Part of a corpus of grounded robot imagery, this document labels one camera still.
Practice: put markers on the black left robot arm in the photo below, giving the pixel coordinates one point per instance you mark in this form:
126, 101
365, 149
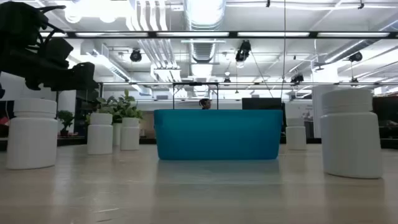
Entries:
6, 37

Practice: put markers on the teal plastic basket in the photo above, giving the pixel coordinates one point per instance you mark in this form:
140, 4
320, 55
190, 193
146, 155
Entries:
217, 133

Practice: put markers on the green plant in white pot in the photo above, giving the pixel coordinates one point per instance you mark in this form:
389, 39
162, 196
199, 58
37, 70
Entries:
122, 105

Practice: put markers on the small plant in dark pot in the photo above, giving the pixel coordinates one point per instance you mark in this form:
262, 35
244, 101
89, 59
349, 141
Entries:
66, 119

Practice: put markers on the black overhead light bar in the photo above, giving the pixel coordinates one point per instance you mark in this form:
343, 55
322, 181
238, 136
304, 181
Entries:
152, 34

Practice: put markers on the person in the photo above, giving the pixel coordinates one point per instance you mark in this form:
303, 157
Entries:
205, 103

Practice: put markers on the black computer monitor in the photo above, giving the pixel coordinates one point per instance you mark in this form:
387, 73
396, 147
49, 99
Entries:
261, 103

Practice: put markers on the white room pillar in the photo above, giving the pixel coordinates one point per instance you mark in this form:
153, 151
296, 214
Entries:
317, 112

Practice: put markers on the black aluminium table frame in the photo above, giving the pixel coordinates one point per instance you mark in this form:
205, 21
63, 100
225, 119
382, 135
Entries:
74, 141

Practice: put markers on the silver ceiling ventilation duct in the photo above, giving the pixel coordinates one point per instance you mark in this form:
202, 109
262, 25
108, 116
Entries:
203, 14

